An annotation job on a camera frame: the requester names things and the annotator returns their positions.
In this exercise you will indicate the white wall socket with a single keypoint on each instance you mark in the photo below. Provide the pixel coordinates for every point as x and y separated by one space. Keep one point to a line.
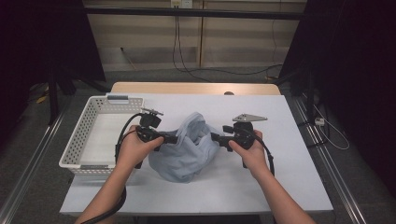
181 3

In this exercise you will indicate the light blue tank top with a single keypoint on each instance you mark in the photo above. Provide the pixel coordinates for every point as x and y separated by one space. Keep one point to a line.
186 155

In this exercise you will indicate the black curtain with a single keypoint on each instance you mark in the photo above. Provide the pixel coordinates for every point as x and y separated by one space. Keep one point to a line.
31 37
358 62

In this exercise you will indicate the aluminium floor rail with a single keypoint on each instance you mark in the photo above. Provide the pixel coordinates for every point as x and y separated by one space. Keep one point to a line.
32 161
330 168

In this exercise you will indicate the person's right hand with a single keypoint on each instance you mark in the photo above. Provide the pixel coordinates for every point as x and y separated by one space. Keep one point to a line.
253 158

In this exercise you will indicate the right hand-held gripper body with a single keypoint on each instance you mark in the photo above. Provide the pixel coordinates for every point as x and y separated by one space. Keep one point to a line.
244 133

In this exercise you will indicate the yellow tape strip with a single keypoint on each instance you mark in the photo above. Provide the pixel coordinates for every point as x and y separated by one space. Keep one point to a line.
41 99

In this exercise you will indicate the white plug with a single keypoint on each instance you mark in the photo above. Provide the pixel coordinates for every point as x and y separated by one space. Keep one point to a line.
319 121

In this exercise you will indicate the black metal stand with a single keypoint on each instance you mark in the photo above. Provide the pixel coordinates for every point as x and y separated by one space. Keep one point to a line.
53 99
303 84

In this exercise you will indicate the white table mat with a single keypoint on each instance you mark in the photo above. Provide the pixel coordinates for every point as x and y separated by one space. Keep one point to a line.
202 199

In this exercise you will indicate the black horizontal bar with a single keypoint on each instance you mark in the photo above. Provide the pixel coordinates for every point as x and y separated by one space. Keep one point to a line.
193 13

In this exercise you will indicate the thin dark rod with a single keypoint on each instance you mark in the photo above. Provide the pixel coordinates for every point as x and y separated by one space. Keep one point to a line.
128 58

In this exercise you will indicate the person's left hand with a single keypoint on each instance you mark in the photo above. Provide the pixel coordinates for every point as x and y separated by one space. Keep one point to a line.
132 149

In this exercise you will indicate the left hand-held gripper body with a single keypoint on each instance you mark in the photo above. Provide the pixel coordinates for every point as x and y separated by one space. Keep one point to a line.
149 135

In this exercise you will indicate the white perforated plastic basket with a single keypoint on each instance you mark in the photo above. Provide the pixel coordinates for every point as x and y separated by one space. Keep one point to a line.
102 140

